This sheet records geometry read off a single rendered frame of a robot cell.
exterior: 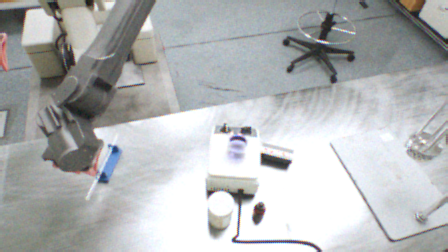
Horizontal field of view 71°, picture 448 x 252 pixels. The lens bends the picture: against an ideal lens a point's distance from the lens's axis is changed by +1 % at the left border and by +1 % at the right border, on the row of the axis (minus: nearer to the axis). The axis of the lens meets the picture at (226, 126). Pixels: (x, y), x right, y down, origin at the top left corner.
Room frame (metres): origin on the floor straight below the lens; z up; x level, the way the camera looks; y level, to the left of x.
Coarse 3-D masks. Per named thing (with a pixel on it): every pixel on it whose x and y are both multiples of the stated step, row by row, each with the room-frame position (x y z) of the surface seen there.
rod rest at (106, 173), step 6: (108, 144) 0.46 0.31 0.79; (108, 150) 0.46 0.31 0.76; (114, 150) 0.46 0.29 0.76; (120, 150) 0.46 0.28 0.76; (114, 156) 0.44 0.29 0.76; (108, 162) 0.42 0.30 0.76; (114, 162) 0.42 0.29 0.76; (108, 168) 0.41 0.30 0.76; (102, 174) 0.38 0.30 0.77; (108, 174) 0.39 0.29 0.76; (102, 180) 0.37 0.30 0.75; (108, 180) 0.37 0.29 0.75
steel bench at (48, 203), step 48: (288, 96) 0.73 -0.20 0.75; (336, 96) 0.74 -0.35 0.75; (384, 96) 0.76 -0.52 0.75; (432, 96) 0.77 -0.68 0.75; (48, 144) 0.47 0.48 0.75; (144, 144) 0.49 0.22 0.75; (192, 144) 0.51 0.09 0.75; (288, 144) 0.53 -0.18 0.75; (0, 192) 0.32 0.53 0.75; (48, 192) 0.33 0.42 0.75; (96, 192) 0.34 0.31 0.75; (144, 192) 0.35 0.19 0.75; (192, 192) 0.36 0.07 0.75; (336, 192) 0.39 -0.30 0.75; (0, 240) 0.21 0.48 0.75; (48, 240) 0.22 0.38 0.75; (96, 240) 0.23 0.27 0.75; (144, 240) 0.23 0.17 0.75; (192, 240) 0.24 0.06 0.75; (336, 240) 0.27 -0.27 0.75; (384, 240) 0.27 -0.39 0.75; (432, 240) 0.28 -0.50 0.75
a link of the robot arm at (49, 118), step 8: (48, 104) 0.36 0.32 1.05; (40, 112) 0.35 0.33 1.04; (48, 112) 0.34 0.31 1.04; (56, 112) 0.35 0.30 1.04; (64, 112) 0.35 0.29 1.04; (40, 120) 0.33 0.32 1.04; (48, 120) 0.33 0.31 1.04; (56, 120) 0.32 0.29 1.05; (64, 120) 0.33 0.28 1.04; (40, 128) 0.32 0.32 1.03; (48, 128) 0.31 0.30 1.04; (56, 128) 0.31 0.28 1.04; (48, 136) 0.32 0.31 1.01
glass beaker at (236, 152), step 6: (240, 126) 0.46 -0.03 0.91; (246, 126) 0.46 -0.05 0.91; (228, 132) 0.44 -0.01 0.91; (234, 132) 0.45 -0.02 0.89; (240, 132) 0.45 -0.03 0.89; (246, 132) 0.45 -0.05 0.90; (228, 138) 0.42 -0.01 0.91; (228, 144) 0.42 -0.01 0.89; (234, 144) 0.41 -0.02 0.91; (246, 144) 0.41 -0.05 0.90; (228, 150) 0.42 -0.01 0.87; (234, 150) 0.41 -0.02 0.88; (240, 150) 0.41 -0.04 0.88; (246, 150) 0.42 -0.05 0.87; (228, 156) 0.41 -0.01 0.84; (234, 156) 0.41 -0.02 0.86; (240, 156) 0.41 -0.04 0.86
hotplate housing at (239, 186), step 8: (208, 160) 0.42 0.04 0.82; (208, 176) 0.37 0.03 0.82; (216, 176) 0.37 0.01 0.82; (208, 184) 0.36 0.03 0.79; (216, 184) 0.36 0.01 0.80; (224, 184) 0.36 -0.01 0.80; (232, 184) 0.36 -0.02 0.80; (240, 184) 0.36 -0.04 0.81; (248, 184) 0.36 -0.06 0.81; (256, 184) 0.36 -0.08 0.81; (232, 192) 0.36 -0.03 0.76; (240, 192) 0.35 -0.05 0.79; (248, 192) 0.36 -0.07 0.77; (256, 192) 0.36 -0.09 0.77
